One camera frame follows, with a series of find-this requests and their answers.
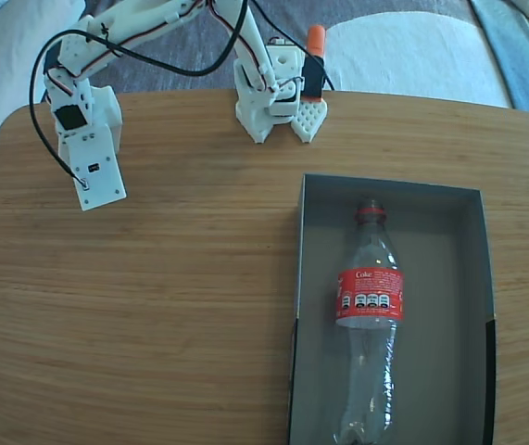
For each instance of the clear bottle nutrition-mark red label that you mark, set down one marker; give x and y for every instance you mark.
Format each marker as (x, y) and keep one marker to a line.
(370, 296)

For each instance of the grey cardboard box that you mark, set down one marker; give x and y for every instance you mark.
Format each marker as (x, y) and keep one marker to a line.
(449, 278)

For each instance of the dark grey rug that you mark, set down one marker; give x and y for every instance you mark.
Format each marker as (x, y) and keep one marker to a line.
(143, 80)

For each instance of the orange and black clamp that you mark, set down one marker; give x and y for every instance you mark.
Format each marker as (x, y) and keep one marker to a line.
(314, 74)

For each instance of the white cloth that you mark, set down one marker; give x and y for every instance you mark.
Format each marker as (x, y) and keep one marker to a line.
(407, 55)

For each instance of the blue-grey cloth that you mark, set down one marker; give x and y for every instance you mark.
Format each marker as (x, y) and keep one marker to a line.
(514, 55)

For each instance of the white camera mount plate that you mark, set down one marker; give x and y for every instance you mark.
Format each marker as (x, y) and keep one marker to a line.
(106, 194)

